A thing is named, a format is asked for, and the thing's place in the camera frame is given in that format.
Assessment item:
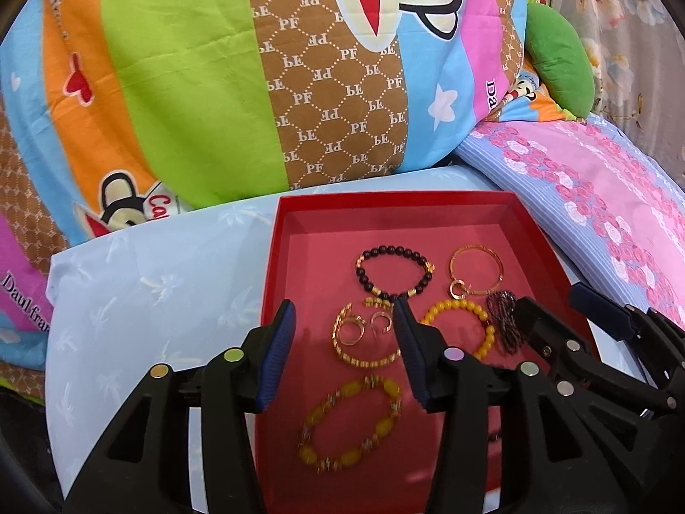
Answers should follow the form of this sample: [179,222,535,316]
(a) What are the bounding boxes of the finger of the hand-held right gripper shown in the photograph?
[516,296,643,413]
[569,283,685,371]

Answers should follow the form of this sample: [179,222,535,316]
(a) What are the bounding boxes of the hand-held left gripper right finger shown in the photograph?
[393,298,633,514]

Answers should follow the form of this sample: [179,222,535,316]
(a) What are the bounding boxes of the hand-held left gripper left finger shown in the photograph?
[63,300,297,514]

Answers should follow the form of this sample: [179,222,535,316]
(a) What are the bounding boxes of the dark beaded strand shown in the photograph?
[484,289,522,354]

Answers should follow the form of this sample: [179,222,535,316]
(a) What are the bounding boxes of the gold cuff bangle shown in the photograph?
[333,299,402,370]

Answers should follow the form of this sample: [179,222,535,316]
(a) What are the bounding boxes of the yellow round bead bracelet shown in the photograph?
[420,300,496,361]

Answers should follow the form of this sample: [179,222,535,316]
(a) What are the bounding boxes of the yellow oval bead bracelet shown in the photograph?
[297,376,403,475]

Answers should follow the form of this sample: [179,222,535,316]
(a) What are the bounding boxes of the red cardboard box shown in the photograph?
[254,191,603,514]

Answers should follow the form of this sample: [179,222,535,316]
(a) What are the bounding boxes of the thin gold bangle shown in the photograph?
[448,245,505,299]

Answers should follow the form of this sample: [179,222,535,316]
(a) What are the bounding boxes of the pink floral pillow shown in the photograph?
[455,115,685,327]

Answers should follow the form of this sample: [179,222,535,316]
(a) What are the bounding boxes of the green pillow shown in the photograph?
[524,3,596,119]

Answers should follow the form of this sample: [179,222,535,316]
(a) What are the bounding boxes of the floral curtain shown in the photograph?
[551,0,685,194]

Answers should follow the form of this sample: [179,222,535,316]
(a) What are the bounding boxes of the colourful cartoon blanket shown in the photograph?
[0,0,554,386]

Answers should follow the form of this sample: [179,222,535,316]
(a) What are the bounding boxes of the dark bead bracelet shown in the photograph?
[356,245,435,301]

